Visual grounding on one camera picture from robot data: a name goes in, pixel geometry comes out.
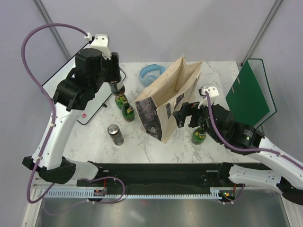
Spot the cream canvas Monet tote bag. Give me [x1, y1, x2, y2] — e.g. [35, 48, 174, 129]
[134, 56, 203, 143]

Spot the light blue slotted cable duct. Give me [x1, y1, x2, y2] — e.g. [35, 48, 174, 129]
[45, 188, 222, 199]

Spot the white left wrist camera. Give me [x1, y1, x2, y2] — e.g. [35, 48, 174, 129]
[85, 33, 111, 60]

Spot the green perrier bottle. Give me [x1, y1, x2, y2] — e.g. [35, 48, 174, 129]
[122, 98, 134, 122]
[191, 127, 206, 145]
[115, 95, 127, 110]

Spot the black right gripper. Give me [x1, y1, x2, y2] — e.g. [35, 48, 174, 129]
[172, 97, 222, 143]

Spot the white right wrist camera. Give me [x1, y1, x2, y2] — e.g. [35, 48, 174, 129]
[198, 84, 219, 97]

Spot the black Schweppes drink can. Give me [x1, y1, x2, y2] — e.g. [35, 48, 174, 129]
[107, 124, 124, 146]

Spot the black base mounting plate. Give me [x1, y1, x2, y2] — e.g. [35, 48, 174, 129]
[76, 161, 261, 197]

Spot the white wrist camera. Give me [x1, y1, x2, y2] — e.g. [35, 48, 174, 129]
[198, 84, 219, 97]
[85, 33, 111, 60]

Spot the green ring binder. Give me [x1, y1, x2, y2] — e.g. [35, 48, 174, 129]
[225, 58, 277, 128]

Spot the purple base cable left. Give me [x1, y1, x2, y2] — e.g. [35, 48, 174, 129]
[42, 176, 126, 216]

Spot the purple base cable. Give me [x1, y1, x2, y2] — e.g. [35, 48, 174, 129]
[42, 176, 126, 216]
[213, 183, 245, 205]

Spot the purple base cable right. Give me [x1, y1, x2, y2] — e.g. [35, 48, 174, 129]
[213, 183, 245, 205]

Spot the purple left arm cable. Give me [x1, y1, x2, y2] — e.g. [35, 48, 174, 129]
[21, 23, 90, 204]

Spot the Coca-Cola glass bottle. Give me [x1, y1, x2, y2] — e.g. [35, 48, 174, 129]
[109, 80, 125, 96]

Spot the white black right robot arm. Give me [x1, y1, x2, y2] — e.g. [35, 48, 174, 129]
[173, 102, 303, 205]

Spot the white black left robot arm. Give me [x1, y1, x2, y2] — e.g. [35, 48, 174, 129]
[22, 48, 121, 186]

